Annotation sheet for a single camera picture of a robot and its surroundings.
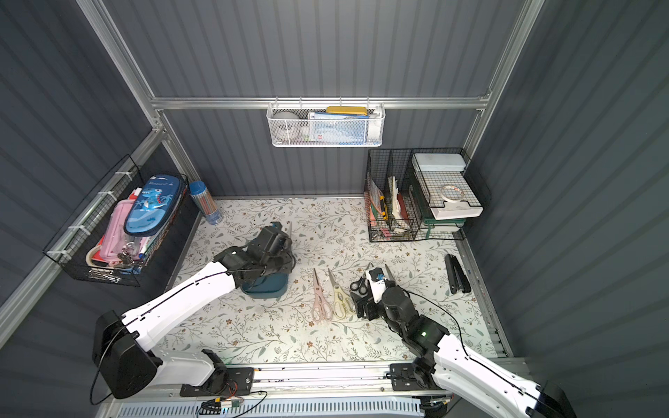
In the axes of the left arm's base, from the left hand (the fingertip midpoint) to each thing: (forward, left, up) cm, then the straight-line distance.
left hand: (291, 259), depth 79 cm
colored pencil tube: (+29, +37, +1) cm, 47 cm away
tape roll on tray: (+26, -56, +3) cm, 62 cm away
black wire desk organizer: (+25, -45, +4) cm, 52 cm away
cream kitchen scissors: (-6, -16, -17) cm, 24 cm away
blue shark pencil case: (+6, +35, +18) cm, 40 cm away
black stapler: (0, -57, -15) cm, 59 cm away
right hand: (-6, -24, -5) cm, 26 cm away
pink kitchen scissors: (-9, -9, -17) cm, 21 cm away
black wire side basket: (-6, +48, +17) cm, 51 cm away
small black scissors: (0, -23, -18) cm, 29 cm away
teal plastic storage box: (-3, +9, -11) cm, 15 cm away
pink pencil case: (-1, +44, +13) cm, 46 cm away
